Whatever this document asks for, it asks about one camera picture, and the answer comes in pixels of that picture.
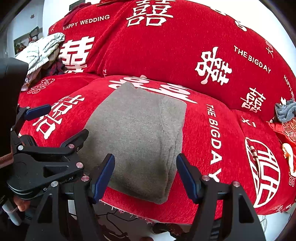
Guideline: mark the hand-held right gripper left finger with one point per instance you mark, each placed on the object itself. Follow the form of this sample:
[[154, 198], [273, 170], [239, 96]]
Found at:
[[101, 178]]

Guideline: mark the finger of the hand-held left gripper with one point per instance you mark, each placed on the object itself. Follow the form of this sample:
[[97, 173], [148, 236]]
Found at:
[[38, 111], [76, 141]]

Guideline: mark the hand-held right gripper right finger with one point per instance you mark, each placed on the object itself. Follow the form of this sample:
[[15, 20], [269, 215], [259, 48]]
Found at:
[[187, 180]]

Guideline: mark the grey knit sweater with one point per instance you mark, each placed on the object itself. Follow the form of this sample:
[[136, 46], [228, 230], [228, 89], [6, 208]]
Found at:
[[138, 129]]

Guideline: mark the person's left hand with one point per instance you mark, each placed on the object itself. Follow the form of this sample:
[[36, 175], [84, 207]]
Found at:
[[22, 205]]

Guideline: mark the dark plaid cloth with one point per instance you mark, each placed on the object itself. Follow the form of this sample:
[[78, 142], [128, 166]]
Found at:
[[56, 68]]

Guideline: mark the brown garment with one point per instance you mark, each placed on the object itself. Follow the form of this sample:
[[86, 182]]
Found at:
[[54, 58]]

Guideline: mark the pale grey crumpled garment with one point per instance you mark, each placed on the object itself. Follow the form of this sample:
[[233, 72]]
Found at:
[[39, 53]]

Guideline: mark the black metal stand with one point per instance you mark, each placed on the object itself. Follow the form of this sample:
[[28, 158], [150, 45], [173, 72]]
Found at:
[[34, 34]]

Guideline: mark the dark red cloth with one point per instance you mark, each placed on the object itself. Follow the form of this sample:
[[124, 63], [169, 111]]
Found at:
[[78, 9]]

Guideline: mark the red embroidered cushion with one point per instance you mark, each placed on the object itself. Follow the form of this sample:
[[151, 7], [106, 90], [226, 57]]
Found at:
[[288, 132]]

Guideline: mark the grey-blue towel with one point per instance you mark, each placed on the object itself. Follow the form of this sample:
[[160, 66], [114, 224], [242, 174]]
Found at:
[[284, 111]]

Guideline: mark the red printed sofa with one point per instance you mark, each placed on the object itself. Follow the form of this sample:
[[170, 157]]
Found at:
[[161, 46]]

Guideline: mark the flower wall picture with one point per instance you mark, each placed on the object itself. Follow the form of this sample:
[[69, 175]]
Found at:
[[20, 45]]

